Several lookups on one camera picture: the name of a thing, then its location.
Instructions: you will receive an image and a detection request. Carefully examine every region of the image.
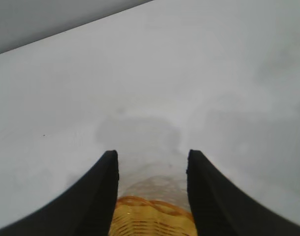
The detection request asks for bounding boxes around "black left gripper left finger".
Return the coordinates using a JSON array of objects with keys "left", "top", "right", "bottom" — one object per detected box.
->
[{"left": 0, "top": 149, "right": 120, "bottom": 236}]

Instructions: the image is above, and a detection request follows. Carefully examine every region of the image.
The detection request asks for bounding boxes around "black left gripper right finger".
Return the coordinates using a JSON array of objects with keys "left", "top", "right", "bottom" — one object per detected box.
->
[{"left": 185, "top": 148, "right": 300, "bottom": 236}]

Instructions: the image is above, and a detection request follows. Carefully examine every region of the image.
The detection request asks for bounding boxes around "yellow woven plastic basket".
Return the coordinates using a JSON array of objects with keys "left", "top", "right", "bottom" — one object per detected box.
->
[{"left": 108, "top": 195, "right": 198, "bottom": 236}]

